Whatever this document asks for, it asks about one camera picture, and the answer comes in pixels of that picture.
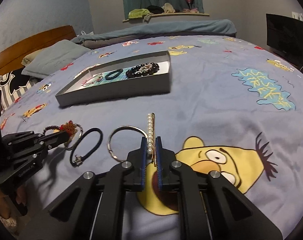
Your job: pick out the green cloth on sill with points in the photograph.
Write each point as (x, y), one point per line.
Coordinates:
(143, 14)

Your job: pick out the black white striped pillow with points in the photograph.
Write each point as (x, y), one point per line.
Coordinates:
(13, 85)

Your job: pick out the blue cartoon print bedsheet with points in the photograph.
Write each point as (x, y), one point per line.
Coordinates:
(232, 106)

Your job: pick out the pearl bar hair clip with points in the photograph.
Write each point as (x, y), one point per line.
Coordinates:
(151, 148)

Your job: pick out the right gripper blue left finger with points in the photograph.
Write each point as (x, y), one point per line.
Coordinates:
(135, 179)

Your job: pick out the brown wooden headboard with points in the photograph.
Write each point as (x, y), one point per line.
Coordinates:
(10, 58)

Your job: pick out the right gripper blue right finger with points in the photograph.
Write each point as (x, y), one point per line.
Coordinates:
(164, 157)

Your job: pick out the grey-blue pillow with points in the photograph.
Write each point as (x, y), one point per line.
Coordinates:
(53, 58)

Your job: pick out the blue folded blanket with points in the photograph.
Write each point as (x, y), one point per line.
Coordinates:
(208, 27)

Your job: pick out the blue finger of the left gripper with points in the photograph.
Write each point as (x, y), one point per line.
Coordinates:
(56, 139)

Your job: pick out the left human hand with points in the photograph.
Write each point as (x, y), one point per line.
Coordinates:
(8, 220)

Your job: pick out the red and gold bead jewelry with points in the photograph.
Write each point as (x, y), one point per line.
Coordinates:
(71, 129)

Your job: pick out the black flat monitor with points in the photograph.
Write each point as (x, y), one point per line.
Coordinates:
(285, 37)

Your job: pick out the white wall hook rack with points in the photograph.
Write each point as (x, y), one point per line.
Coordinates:
(297, 16)

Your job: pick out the grey shallow cardboard tray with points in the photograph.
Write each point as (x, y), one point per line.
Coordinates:
(149, 85)

